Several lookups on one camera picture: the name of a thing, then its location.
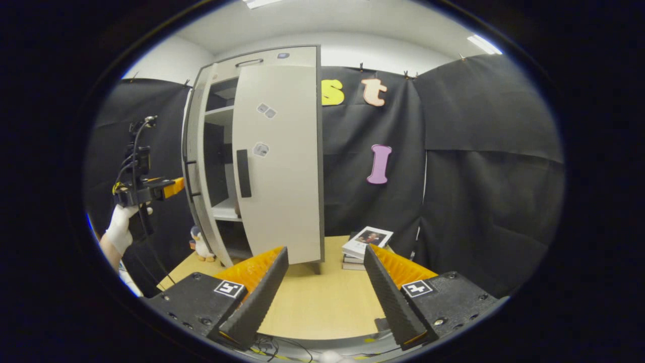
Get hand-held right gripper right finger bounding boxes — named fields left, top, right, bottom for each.
left=363, top=244, right=509, bottom=352

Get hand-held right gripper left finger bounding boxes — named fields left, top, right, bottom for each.
left=144, top=246, right=290, bottom=351

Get white cabinet door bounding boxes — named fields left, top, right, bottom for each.
left=181, top=65, right=233, bottom=268
left=232, top=63, right=326, bottom=265

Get white shoe cabinet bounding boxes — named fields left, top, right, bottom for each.
left=181, top=44, right=326, bottom=268

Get white cabinet drawer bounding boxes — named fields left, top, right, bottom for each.
left=202, top=45, right=319, bottom=76

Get black backdrop cloth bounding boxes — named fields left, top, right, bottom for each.
left=320, top=53, right=565, bottom=299
left=83, top=78, right=196, bottom=298

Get white cover book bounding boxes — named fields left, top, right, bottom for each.
left=342, top=226, right=394, bottom=260

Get small penguin toy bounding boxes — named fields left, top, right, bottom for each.
left=189, top=225, right=216, bottom=263

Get black floor cables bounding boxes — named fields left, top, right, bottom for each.
left=251, top=335, right=314, bottom=362

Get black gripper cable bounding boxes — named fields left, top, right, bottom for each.
left=130, top=116, right=178, bottom=287

